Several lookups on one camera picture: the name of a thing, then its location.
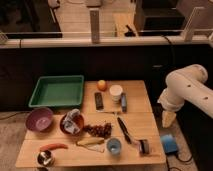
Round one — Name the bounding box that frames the yellow banana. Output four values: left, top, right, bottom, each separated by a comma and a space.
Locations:
76, 137, 104, 146

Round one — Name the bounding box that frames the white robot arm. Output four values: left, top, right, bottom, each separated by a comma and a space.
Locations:
157, 64, 213, 128

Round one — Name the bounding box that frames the green plastic tray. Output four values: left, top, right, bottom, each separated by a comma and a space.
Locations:
28, 75, 84, 108

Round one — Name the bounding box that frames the blue box on floor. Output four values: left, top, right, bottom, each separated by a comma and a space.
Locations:
161, 134, 178, 154

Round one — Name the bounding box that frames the black dish brush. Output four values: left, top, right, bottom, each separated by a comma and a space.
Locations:
133, 139, 150, 155

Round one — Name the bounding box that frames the blue cup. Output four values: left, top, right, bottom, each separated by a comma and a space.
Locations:
106, 138, 122, 155

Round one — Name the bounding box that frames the bunch of dark grapes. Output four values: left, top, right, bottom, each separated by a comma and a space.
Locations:
83, 123, 112, 138

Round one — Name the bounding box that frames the black remote control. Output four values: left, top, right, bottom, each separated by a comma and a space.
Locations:
94, 92, 104, 110

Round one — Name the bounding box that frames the orange fruit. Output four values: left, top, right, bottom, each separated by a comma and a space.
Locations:
97, 80, 107, 91

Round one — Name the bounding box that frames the red bowl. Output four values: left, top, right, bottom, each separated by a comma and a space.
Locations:
60, 115, 84, 136

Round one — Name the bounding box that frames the white crumpled packet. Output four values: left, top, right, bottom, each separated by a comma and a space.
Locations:
62, 109, 80, 134

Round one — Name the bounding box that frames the red chili pepper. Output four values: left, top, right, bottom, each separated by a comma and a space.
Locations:
39, 143, 68, 151

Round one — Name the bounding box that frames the purple bowl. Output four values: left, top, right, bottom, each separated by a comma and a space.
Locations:
25, 107, 53, 132

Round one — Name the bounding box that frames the small metal cup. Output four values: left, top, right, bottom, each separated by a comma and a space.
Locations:
37, 150, 54, 166

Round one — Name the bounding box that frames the black handled knife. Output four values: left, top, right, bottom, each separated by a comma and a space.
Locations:
117, 117, 132, 144

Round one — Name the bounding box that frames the slanted white bracket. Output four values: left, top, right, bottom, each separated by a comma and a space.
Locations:
181, 6, 205, 42

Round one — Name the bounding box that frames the grey upright post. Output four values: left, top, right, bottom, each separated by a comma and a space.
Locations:
90, 9, 100, 44

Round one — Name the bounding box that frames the white horizontal rail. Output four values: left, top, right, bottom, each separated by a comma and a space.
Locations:
0, 35, 213, 49

